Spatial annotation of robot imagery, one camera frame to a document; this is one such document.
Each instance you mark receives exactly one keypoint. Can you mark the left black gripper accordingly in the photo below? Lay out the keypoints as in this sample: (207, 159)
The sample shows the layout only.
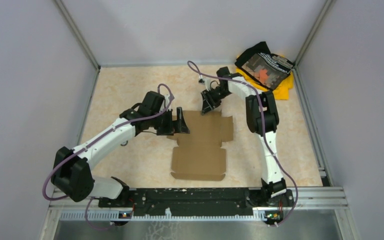
(180, 126)

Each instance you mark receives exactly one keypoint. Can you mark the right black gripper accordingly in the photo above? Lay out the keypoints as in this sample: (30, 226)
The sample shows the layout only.
(207, 105)

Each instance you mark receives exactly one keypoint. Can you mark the brown cardboard box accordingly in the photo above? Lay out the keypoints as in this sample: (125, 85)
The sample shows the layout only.
(199, 155)

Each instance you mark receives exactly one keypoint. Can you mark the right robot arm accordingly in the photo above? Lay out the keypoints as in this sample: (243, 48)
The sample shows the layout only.
(262, 119)

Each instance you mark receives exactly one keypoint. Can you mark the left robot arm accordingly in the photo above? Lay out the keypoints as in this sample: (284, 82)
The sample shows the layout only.
(72, 170)

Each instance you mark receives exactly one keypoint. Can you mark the black printed folded shirt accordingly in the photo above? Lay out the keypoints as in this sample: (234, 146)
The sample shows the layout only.
(265, 68)

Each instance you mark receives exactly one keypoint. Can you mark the yellow folded cloth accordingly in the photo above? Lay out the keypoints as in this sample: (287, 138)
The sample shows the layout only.
(280, 93)

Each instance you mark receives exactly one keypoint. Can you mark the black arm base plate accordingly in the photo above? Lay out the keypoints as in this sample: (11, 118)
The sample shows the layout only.
(196, 202)

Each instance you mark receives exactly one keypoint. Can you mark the aluminium front rail frame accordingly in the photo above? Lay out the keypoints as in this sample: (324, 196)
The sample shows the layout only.
(305, 198)

